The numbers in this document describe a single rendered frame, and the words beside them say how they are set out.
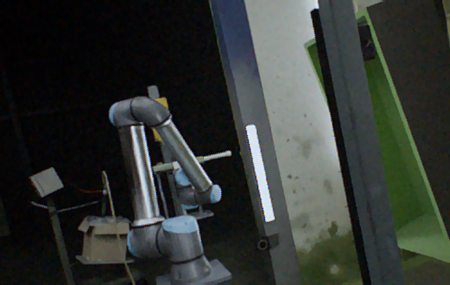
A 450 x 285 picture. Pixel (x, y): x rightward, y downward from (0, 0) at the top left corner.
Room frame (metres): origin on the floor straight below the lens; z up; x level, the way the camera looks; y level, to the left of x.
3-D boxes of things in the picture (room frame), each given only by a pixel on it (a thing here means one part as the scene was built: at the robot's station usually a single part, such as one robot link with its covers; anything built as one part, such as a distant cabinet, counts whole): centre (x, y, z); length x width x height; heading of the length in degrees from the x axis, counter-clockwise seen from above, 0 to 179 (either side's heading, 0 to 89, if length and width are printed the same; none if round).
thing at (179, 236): (1.91, 0.52, 0.83); 0.17 x 0.15 x 0.18; 67
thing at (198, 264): (1.91, 0.51, 0.69); 0.19 x 0.19 x 0.10
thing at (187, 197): (2.29, 0.53, 0.95); 0.12 x 0.09 x 0.12; 67
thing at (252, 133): (2.72, 0.16, 0.96); 0.06 x 0.02 x 0.63; 110
